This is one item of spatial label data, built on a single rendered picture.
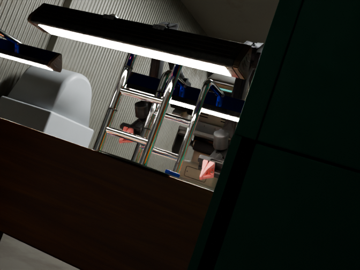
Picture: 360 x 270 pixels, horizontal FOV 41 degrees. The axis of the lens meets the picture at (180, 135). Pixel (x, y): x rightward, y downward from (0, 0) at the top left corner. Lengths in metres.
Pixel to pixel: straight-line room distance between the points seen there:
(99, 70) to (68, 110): 1.53
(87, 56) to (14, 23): 1.17
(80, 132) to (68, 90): 0.46
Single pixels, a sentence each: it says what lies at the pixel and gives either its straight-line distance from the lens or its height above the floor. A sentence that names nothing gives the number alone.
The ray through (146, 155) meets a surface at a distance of 1.29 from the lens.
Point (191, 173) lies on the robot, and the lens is 2.41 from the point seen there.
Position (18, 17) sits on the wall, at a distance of 4.88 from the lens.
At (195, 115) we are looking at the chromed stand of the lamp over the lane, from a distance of 1.52.
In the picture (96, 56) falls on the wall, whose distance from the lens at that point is 5.84.
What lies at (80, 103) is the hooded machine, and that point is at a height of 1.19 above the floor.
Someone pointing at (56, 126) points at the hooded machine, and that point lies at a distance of 4.38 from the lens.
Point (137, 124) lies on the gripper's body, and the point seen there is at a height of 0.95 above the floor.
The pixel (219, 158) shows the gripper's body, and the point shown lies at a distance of 1.84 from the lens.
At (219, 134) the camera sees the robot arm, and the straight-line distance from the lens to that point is 1.84.
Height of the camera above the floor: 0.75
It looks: 6 degrees up
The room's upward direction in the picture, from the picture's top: 19 degrees clockwise
